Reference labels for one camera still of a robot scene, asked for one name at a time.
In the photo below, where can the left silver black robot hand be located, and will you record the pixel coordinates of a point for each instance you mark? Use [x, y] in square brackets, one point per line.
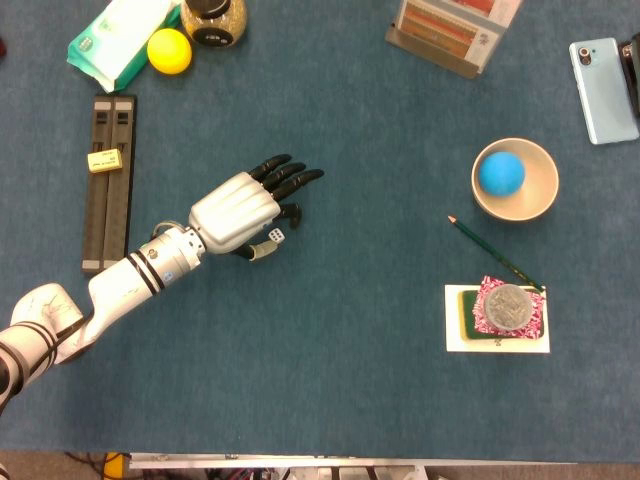
[235, 215]

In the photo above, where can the white die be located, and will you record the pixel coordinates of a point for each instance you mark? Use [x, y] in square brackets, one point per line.
[276, 235]

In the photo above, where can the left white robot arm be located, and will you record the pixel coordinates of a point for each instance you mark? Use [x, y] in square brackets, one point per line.
[100, 300]

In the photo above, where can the black folding stand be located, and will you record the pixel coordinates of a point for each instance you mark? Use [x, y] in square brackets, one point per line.
[109, 185]

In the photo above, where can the yellow eraser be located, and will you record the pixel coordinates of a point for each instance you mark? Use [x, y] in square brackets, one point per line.
[104, 160]

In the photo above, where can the yellow ball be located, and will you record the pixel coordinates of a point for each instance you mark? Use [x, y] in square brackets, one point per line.
[169, 51]

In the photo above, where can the glass jar with black lid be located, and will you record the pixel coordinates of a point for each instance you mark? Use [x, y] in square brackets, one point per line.
[214, 23]

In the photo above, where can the green white wet wipes pack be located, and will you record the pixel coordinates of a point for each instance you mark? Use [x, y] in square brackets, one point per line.
[119, 41]

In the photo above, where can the white card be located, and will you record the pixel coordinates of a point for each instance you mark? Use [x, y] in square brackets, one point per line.
[452, 320]

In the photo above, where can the green yellow sponge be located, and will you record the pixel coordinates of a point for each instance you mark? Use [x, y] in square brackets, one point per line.
[467, 312]

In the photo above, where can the green pencil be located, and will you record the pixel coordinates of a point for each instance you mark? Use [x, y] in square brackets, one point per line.
[495, 252]

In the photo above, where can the blue ball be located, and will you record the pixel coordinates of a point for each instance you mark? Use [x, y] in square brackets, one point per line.
[501, 174]

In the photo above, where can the round grey metal lid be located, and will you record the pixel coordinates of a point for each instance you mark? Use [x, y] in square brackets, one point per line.
[508, 306]

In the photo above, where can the beige bowl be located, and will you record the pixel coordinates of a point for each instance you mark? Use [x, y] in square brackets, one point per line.
[537, 187]

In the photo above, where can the red white patterned wrapper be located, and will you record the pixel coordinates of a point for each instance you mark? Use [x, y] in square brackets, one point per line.
[535, 310]

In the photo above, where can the light blue smartphone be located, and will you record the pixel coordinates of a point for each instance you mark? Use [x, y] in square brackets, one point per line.
[603, 90]

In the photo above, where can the aluminium frame rail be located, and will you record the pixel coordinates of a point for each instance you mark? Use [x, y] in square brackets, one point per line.
[300, 461]

